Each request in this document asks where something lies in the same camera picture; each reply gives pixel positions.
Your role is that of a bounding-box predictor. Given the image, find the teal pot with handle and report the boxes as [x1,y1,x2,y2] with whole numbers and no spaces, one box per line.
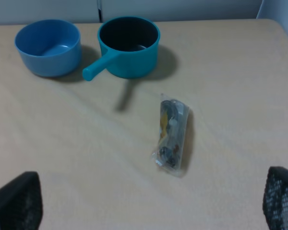
[82,16,161,81]

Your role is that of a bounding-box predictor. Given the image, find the blue plastic bowl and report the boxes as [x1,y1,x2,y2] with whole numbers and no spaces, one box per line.
[14,19,82,78]

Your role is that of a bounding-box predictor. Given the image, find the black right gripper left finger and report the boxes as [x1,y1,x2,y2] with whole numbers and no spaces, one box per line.
[0,172,43,230]

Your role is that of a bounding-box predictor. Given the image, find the clear bag of small parts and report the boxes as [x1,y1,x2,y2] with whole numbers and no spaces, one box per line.
[151,94,190,177]

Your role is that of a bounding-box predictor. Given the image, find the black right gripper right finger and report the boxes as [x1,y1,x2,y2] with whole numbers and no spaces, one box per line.
[263,166,288,230]

